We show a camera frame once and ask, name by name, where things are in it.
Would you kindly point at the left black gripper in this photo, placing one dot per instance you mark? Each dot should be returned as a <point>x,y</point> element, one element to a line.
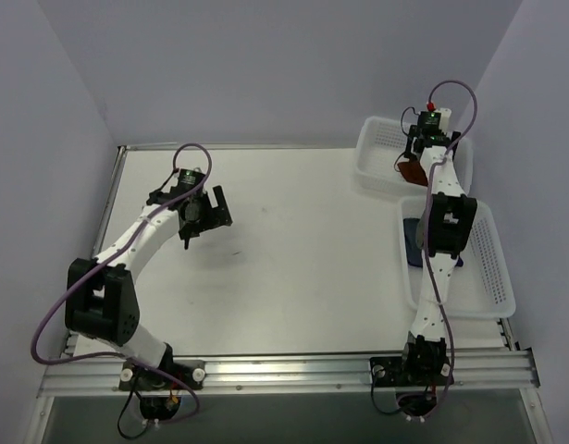
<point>215,213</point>

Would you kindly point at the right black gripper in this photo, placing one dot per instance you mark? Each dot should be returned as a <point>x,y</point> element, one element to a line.
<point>414,146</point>

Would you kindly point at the orange brown towel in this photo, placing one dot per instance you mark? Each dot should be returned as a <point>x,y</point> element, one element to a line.
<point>412,172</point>

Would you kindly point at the blue denim towel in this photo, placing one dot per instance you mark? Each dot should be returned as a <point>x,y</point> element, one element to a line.
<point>413,241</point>

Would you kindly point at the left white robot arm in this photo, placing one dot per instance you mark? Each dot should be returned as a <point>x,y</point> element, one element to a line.
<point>103,304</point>

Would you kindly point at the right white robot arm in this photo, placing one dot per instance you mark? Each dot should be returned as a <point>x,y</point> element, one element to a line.
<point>440,238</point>

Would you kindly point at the white source basket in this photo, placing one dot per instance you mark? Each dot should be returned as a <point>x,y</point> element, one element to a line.
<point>380,143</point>

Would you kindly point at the white stacking basket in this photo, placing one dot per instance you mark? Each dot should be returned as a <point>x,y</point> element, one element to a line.
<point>481,289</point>

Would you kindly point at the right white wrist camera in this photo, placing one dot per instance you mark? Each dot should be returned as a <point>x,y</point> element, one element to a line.
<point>444,119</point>

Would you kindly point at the aluminium mounting rail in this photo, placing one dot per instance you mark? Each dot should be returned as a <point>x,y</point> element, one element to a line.
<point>279,374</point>

